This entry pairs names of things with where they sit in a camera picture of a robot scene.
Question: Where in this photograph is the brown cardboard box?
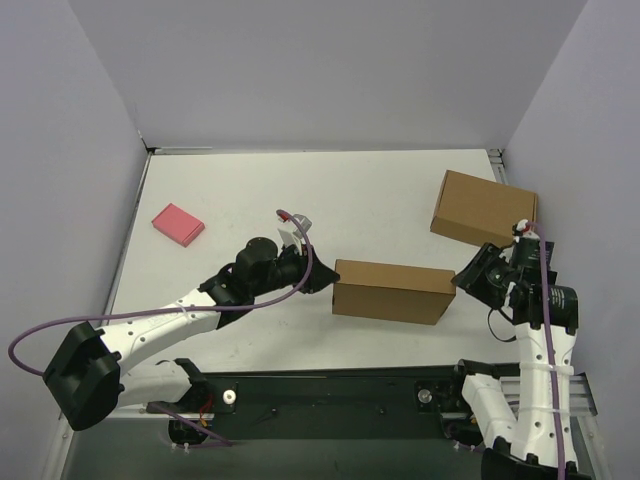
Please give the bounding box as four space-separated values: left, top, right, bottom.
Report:
332 259 456 326
430 170 538 247

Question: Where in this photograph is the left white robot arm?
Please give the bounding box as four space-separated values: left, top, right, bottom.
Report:
43 237 340 431

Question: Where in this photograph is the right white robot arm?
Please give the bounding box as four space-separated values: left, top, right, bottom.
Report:
452 229 583 479

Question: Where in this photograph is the folded brown cardboard box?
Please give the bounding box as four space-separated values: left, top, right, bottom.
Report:
430 170 538 247

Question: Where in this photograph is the small pink box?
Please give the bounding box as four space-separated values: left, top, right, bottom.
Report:
151 203 205 247

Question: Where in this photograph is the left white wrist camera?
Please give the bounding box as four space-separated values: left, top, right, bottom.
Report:
276 209 312 254

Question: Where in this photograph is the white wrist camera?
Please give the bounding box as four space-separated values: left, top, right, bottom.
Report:
512 219 535 237
276 209 312 254

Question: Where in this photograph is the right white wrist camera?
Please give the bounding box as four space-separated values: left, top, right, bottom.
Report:
512 219 535 237

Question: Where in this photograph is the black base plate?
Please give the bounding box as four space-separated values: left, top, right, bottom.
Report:
147 365 482 445

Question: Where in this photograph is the aluminium frame rail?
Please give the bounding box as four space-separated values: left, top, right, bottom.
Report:
501 373 598 417

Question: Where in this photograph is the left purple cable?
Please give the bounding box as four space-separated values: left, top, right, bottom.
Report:
8 209 315 448

